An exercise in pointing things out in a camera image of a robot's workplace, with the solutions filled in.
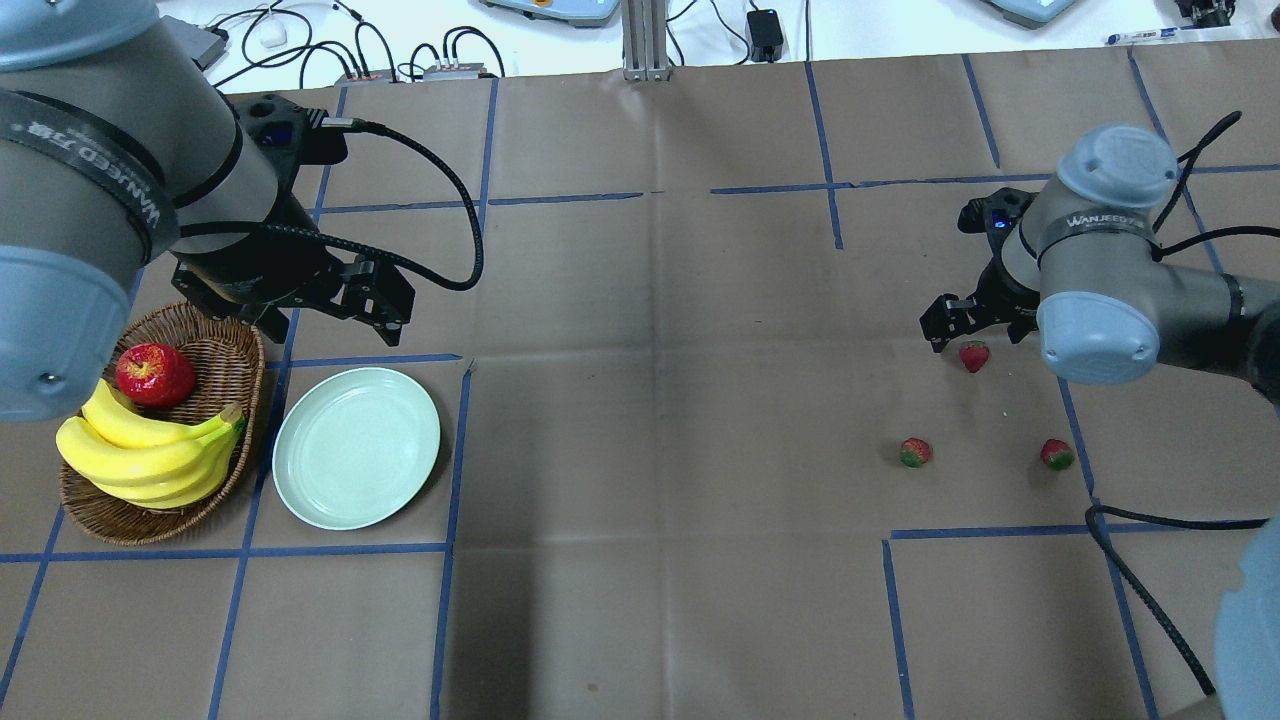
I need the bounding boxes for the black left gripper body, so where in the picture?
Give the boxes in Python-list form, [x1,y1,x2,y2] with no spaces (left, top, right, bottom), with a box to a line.
[172,94,415,333]

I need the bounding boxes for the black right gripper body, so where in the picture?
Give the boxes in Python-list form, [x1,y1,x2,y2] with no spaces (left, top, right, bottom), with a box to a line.
[920,187,1041,341]

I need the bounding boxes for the red strawberry one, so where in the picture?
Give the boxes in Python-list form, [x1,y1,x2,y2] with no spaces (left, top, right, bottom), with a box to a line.
[899,437,934,468]
[1039,438,1076,471]
[957,340,991,374]

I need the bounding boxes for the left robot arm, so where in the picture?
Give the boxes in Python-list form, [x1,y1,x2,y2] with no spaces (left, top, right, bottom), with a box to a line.
[1,1,413,423]

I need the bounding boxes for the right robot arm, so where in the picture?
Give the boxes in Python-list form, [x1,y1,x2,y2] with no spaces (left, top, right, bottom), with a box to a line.
[920,124,1279,404]

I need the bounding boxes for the light green plate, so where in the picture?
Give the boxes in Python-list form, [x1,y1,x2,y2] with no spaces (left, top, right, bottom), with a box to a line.
[271,366,442,530]

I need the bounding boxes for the red apple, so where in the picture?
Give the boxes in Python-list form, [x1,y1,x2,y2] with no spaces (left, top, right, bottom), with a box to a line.
[115,342,197,407]

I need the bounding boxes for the brown wicker basket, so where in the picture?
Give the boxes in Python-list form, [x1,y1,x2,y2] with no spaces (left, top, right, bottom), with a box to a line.
[59,302,266,547]

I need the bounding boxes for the yellow banana bunch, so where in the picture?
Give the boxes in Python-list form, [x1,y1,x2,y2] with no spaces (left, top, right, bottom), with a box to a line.
[55,380,246,510]

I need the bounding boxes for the white power adapter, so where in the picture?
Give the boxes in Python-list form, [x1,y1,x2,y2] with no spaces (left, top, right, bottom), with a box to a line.
[256,18,288,49]

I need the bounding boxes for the grey hub boxes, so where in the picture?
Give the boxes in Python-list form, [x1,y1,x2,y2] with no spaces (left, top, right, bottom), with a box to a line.
[333,63,499,87]

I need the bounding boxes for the black power adapter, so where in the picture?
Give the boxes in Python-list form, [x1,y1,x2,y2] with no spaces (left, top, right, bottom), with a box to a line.
[746,8,785,63]

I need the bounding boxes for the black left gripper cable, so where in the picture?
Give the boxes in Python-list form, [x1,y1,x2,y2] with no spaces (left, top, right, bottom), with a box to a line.
[180,117,485,293]

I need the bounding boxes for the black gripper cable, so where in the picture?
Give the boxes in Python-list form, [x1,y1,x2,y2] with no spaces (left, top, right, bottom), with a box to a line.
[180,117,485,293]
[1084,505,1271,697]

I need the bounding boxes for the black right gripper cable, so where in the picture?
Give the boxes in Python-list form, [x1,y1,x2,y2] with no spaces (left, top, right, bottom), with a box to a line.
[1084,505,1271,697]

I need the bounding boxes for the aluminium profile post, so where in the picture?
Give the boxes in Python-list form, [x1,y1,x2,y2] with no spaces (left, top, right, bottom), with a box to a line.
[620,0,672,82]

